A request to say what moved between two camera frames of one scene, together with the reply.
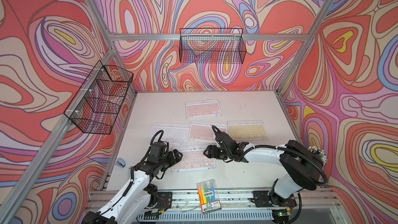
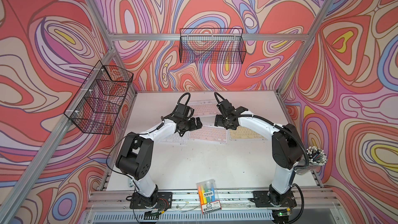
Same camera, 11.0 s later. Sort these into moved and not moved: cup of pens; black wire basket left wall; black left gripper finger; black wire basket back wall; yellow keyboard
Moved: black left gripper finger
Not moved: yellow keyboard; cup of pens; black wire basket left wall; black wire basket back wall
